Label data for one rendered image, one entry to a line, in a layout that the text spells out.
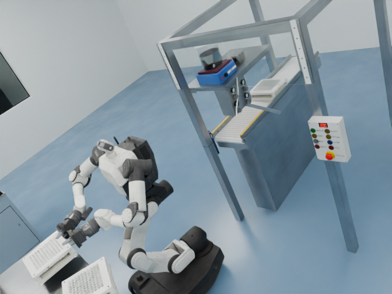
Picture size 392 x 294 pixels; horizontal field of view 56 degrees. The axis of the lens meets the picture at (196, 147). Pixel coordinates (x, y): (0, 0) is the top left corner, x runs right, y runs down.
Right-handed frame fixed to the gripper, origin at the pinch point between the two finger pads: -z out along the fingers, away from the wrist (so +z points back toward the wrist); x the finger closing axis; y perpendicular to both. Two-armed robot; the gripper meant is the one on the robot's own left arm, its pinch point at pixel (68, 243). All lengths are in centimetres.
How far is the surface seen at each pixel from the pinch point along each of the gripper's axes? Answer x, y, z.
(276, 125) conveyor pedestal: 32, 20, 176
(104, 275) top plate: 3.7, -39.8, 8.0
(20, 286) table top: 11.4, 10.3, -35.1
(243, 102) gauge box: -12, 2, 142
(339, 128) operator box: -11, -78, 141
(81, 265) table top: 10.9, -10.2, -0.6
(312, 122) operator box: -14, -65, 137
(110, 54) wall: 17, 557, 227
